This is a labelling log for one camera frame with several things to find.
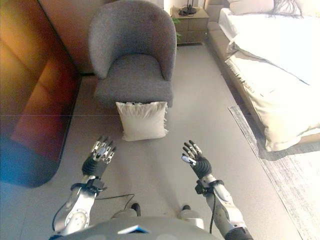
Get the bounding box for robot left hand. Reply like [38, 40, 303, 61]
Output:
[81, 136, 117, 180]

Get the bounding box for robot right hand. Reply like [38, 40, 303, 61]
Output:
[180, 139, 214, 180]

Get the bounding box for white fringed cushion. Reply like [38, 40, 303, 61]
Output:
[115, 100, 169, 143]

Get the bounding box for silver robot left leg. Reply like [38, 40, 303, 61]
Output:
[111, 202, 142, 221]

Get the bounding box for grey robot torso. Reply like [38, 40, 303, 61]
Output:
[48, 215, 226, 240]

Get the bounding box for grey patterned rug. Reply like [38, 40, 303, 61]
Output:
[227, 104, 320, 240]

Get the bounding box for brown wooden wardrobe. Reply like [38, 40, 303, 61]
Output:
[0, 0, 106, 189]

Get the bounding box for grey fabric armchair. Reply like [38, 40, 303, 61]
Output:
[87, 0, 178, 109]

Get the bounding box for bed with white duvet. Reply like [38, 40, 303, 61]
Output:
[206, 4, 320, 147]

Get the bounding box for wooden nightstand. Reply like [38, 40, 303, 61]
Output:
[170, 7, 210, 46]

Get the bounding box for green potted plant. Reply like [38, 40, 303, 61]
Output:
[172, 16, 184, 43]

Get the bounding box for black lamp base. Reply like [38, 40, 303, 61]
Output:
[177, 0, 197, 17]

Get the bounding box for white bed pillow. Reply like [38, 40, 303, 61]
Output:
[226, 0, 276, 15]

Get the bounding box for dark patterned throw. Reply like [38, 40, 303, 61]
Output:
[268, 0, 305, 19]

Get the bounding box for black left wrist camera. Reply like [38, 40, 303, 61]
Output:
[87, 177, 108, 195]

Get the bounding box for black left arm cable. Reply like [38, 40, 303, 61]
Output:
[51, 193, 136, 233]

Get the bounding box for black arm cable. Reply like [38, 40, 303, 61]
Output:
[208, 191, 219, 235]
[51, 193, 136, 233]

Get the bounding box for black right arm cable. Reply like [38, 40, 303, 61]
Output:
[208, 191, 219, 235]

